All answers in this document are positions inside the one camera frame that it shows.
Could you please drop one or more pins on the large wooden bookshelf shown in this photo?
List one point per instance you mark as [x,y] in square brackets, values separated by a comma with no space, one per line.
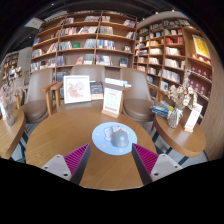
[86,43]

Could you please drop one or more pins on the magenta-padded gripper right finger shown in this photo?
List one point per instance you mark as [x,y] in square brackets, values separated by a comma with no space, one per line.
[146,159]

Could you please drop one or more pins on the glass vase with dried flowers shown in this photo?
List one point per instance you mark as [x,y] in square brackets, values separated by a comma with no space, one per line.
[174,118]

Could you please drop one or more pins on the stack of blue books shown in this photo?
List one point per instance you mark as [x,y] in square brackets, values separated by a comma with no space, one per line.
[161,109]

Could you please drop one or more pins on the grey computer mouse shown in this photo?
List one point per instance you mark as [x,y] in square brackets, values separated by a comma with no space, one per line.
[120,139]

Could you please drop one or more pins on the white sign on wooden base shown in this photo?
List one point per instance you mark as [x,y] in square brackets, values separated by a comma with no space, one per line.
[112,100]
[193,116]

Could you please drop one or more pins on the dark book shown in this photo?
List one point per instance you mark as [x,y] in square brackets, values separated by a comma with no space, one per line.
[96,90]

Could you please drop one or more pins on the light blue book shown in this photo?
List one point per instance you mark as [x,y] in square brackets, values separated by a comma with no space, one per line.
[115,81]

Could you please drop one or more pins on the round light blue mouse pad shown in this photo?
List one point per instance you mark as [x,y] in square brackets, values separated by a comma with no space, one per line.
[100,140]

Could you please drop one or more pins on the round wooden side table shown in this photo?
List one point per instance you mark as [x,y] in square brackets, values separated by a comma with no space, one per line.
[10,136]
[180,140]

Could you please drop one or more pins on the white framed pink flower picture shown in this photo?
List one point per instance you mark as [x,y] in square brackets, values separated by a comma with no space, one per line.
[77,89]

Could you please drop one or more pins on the distant wooden bookshelf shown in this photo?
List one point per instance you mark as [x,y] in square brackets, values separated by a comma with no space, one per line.
[10,66]

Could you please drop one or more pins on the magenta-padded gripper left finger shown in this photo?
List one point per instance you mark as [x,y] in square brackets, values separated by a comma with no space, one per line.
[76,159]

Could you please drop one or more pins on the curved wooden bookshelf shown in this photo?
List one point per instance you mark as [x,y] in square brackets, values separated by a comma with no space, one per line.
[170,53]

